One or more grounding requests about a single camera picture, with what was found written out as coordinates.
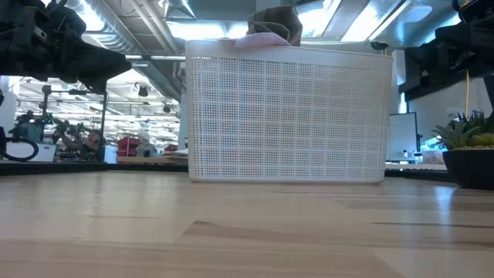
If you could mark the person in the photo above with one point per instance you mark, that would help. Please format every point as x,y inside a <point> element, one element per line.
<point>94,141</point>

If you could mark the potted succulent black pot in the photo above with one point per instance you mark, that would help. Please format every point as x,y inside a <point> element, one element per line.
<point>469,170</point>

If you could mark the white box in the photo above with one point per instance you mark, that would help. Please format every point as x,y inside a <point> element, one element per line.
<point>42,152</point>

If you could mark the red bin stack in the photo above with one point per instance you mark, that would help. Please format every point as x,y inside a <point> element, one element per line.
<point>129,146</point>

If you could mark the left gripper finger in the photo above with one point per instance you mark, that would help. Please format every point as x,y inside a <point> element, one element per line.
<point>123,66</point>
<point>88,60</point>

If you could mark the black background robot arm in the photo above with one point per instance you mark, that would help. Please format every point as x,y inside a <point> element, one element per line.
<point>34,121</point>

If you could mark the white board panel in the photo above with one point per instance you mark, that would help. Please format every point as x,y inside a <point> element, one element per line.
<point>402,135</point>

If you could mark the white perforated plastic basket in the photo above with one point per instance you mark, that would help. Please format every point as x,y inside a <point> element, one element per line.
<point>289,116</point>

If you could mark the pink garment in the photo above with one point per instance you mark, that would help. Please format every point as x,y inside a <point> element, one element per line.
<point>262,39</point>

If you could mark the small black dome fixture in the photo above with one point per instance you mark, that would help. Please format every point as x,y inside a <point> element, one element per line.
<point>379,45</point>

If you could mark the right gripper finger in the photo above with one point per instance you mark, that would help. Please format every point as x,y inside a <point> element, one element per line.
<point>420,65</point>
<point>471,50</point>

